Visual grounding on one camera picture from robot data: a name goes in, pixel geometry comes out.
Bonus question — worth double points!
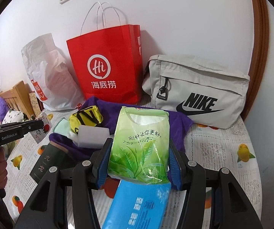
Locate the white and mint sock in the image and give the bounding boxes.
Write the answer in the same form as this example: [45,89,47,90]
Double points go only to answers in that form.
[53,118,78,143]

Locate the wooden door frame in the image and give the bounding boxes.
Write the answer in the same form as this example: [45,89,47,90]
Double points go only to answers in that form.
[241,0,269,120]

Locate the dark green tea box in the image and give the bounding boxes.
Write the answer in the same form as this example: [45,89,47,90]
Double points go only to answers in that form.
[30,141,68,184]

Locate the purple plush toy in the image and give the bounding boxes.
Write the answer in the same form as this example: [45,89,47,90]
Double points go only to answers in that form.
[0,97,9,122]

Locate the green tea tissue pack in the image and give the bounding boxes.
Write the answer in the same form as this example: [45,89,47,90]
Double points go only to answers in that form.
[108,106,170,185]

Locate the grey Nike waist bag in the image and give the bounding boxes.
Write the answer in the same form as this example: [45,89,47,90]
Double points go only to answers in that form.
[142,54,250,129]

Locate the patterned notebook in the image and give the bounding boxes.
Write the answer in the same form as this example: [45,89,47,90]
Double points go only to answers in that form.
[29,92,43,117]

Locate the white melamine sponge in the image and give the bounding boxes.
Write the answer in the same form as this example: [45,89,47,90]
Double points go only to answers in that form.
[78,125,110,149]

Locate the yellow mesh pouch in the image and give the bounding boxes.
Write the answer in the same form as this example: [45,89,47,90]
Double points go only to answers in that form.
[69,106,103,134]

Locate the blue tissue pack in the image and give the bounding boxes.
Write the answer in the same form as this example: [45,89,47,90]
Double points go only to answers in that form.
[102,180,171,229]

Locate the red Haidilao paper bag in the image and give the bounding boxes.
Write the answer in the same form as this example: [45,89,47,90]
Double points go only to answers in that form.
[66,1,144,105]

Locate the white Miniso plastic bag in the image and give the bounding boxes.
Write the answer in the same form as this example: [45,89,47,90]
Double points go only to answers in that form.
[21,33,85,111]

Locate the wooden bed headboard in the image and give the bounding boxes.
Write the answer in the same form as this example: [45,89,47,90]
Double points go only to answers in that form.
[0,81,35,119]

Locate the fruit-print tissue packet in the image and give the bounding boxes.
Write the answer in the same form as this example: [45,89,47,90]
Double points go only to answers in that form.
[30,111,52,143]

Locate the white dotted pillow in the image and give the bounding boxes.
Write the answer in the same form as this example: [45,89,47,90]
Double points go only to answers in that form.
[2,109,24,124]

